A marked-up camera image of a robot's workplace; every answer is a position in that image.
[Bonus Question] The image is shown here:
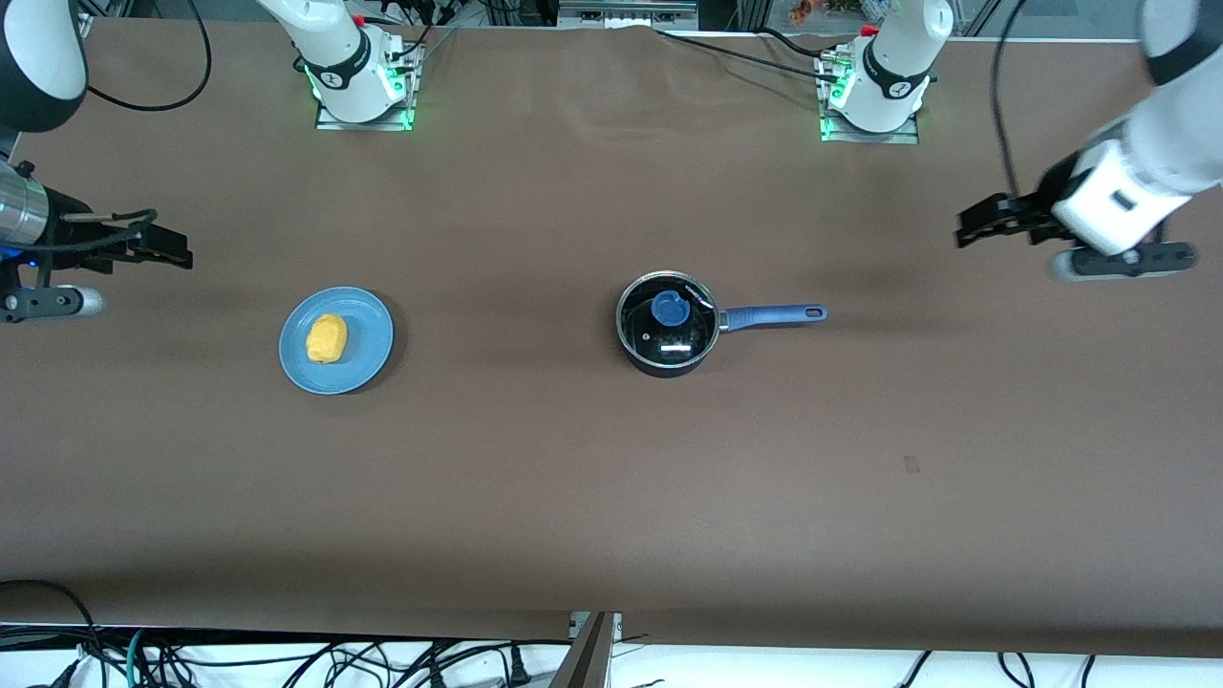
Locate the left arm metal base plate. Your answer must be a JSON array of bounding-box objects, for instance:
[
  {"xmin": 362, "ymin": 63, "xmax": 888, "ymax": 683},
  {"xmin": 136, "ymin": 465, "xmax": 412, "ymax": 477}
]
[{"xmin": 818, "ymin": 53, "xmax": 921, "ymax": 145}]

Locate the blue round plate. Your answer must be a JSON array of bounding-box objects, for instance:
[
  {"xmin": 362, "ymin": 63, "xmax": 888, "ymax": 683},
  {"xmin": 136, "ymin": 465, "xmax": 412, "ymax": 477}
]
[{"xmin": 279, "ymin": 287, "xmax": 395, "ymax": 395}]

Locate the glass lid with blue knob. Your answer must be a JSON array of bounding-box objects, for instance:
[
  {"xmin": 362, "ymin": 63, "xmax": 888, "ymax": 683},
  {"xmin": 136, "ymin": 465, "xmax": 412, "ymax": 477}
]
[{"xmin": 616, "ymin": 270, "xmax": 719, "ymax": 369}]

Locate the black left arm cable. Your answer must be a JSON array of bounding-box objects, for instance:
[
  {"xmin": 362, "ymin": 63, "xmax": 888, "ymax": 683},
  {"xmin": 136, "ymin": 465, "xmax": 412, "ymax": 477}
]
[{"xmin": 990, "ymin": 0, "xmax": 1031, "ymax": 197}]

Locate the thick black looped cable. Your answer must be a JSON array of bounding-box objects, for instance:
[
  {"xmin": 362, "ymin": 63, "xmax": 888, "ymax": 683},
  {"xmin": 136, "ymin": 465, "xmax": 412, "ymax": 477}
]
[{"xmin": 0, "ymin": 578, "xmax": 102, "ymax": 688}]

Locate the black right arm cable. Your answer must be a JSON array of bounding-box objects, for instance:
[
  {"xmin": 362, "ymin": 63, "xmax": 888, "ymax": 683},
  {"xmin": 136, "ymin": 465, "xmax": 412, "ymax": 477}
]
[{"xmin": 14, "ymin": 0, "xmax": 211, "ymax": 292}]

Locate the yellow potato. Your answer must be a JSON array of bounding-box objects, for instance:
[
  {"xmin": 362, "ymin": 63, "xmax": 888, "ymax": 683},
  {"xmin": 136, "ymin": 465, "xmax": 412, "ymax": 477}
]
[{"xmin": 306, "ymin": 312, "xmax": 349, "ymax": 365}]

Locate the aluminium table frame leg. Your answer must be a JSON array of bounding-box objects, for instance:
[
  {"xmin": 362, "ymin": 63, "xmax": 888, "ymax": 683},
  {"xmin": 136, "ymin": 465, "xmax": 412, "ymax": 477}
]
[{"xmin": 549, "ymin": 612, "xmax": 623, "ymax": 688}]

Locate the brown table cover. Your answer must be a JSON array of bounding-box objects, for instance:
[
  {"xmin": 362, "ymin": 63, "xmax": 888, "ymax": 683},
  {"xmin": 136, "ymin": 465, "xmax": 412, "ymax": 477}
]
[{"xmin": 0, "ymin": 17, "xmax": 1223, "ymax": 658}]

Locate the silver metal rail unit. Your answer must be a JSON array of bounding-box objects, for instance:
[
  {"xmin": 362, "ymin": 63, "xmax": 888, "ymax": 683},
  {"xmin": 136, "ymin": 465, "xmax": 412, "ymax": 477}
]
[{"xmin": 559, "ymin": 0, "xmax": 698, "ymax": 30}]

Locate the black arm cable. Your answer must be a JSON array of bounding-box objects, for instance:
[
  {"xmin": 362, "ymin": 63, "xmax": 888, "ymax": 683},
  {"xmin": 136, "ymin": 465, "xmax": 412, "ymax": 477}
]
[
  {"xmin": 14, "ymin": 0, "xmax": 211, "ymax": 292},
  {"xmin": 990, "ymin": 0, "xmax": 1031, "ymax": 197}
]

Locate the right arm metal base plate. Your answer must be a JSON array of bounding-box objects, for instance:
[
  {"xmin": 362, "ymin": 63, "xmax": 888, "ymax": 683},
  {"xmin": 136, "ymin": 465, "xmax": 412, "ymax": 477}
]
[{"xmin": 315, "ymin": 43, "xmax": 417, "ymax": 132}]

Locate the tangled black floor cable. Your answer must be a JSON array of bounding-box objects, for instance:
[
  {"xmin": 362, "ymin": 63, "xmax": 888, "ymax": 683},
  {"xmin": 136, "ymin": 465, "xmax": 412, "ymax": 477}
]
[{"xmin": 143, "ymin": 638, "xmax": 572, "ymax": 688}]

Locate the black pot with blue handle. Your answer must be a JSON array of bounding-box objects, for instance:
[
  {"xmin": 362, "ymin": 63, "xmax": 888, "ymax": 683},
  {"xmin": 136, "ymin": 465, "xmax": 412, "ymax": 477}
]
[{"xmin": 616, "ymin": 270, "xmax": 828, "ymax": 378}]

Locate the orange background object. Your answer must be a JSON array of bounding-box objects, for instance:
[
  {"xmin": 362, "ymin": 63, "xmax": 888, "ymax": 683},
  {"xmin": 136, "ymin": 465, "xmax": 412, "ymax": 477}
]
[{"xmin": 788, "ymin": 0, "xmax": 866, "ymax": 25}]

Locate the thin black power cable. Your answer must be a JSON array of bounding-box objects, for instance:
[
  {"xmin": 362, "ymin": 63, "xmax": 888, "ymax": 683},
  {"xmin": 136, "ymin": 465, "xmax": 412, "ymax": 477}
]
[{"xmin": 654, "ymin": 29, "xmax": 842, "ymax": 85}]

